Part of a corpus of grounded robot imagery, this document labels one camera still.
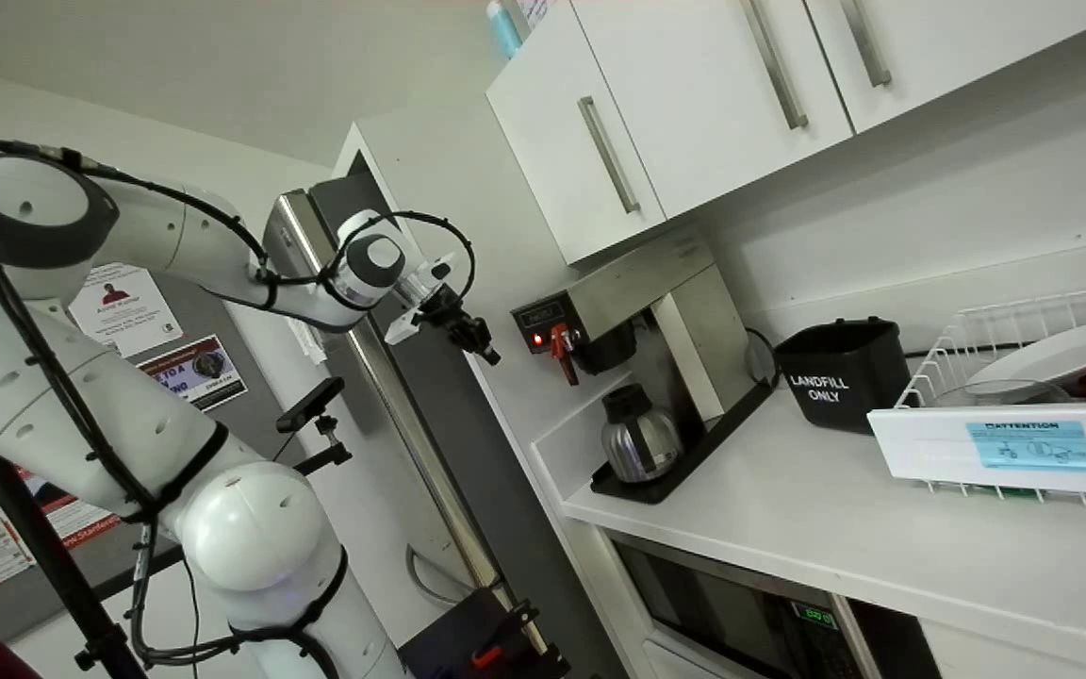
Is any black tripod stand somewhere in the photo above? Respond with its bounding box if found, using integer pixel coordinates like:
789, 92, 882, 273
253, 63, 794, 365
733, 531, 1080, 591
0, 428, 156, 679

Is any built-in black microwave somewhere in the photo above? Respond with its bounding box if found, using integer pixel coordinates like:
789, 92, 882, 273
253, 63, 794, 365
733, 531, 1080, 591
608, 531, 853, 679

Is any blue item atop cabinet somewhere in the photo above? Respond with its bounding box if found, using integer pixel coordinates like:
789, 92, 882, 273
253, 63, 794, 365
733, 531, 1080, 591
483, 0, 528, 62

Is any black clamp red handle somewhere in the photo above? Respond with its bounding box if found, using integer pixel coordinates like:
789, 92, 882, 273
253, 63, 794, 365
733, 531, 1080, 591
459, 639, 508, 677

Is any black perforated robot table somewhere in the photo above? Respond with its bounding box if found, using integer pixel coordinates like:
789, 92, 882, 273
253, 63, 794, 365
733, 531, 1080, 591
391, 584, 563, 679

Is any white tall side panel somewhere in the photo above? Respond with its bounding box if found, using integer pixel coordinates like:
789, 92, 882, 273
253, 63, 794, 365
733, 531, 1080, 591
333, 112, 610, 598

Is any white upper cabinet door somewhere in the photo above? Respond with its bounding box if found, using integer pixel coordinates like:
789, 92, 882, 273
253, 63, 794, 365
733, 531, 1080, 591
564, 0, 857, 227
483, 0, 671, 273
802, 0, 1086, 140

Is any black steel coffee maker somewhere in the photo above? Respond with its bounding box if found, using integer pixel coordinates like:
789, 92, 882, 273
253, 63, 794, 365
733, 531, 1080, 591
508, 227, 783, 510

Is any thin wall cable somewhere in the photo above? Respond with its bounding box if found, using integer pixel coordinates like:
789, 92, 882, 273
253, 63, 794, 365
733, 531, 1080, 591
398, 539, 489, 617

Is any dark refrigerator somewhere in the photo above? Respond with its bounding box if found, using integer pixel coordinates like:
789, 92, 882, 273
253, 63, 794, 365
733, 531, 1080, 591
259, 169, 628, 679

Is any white sign red figure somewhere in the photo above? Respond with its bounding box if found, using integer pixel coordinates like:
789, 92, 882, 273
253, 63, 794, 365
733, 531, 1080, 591
65, 261, 186, 365

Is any steel coffee carafe black lid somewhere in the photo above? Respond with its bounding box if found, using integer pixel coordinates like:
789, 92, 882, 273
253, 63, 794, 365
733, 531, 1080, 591
596, 380, 685, 492

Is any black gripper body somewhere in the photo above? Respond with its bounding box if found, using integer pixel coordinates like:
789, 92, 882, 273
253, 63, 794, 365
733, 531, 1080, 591
410, 282, 476, 339

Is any white wire dish rack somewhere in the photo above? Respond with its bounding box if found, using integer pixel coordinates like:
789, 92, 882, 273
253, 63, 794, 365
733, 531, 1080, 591
864, 275, 1086, 512

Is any black landfill only bin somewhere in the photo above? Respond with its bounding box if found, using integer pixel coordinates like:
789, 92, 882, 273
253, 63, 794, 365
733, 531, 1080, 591
773, 312, 915, 439

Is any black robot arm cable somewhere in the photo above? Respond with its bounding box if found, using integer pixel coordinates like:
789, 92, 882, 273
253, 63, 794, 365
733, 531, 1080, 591
0, 134, 483, 679

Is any long steel cabinet handle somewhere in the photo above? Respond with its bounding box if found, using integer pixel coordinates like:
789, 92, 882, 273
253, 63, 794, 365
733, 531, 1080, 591
835, 0, 899, 94
738, 0, 816, 135
573, 94, 645, 221

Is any red bordered warning sign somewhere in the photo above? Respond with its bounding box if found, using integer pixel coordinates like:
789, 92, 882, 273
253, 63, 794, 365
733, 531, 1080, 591
135, 329, 248, 415

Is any white plate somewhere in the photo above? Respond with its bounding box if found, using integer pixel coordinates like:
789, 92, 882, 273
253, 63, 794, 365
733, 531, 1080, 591
958, 309, 1086, 404

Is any black camera on bracket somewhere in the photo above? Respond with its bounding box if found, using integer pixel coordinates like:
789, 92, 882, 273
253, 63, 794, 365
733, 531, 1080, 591
269, 374, 358, 483

